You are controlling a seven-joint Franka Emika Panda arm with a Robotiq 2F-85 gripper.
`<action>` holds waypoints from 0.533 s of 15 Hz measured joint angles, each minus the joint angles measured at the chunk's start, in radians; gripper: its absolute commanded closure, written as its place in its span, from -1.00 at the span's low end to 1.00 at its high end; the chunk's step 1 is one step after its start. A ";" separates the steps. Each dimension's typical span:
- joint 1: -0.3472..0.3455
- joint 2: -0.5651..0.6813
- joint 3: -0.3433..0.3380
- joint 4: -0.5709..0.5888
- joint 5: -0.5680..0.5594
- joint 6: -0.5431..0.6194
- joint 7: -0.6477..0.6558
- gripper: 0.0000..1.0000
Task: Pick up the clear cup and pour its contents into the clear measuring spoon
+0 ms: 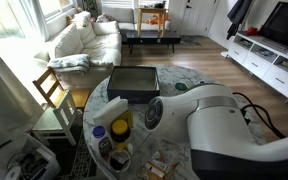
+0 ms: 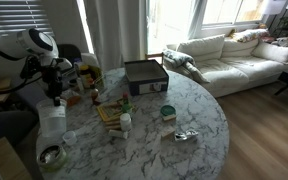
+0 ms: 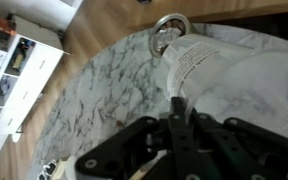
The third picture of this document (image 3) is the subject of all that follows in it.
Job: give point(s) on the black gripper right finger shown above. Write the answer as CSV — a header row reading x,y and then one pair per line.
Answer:
x,y
250,150

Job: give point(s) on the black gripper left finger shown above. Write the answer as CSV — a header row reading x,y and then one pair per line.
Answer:
x,y
179,133

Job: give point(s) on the clear plastic cup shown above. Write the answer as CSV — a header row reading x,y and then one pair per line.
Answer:
x,y
237,83

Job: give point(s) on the small wooden block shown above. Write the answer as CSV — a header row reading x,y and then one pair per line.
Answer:
x,y
60,170
145,168

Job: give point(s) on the glass bowl with foil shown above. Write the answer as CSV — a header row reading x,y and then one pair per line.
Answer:
x,y
165,33

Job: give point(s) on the small white tube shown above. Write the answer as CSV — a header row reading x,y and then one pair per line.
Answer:
x,y
71,168

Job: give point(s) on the white media cabinet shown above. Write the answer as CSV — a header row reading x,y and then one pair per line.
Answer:
x,y
24,86

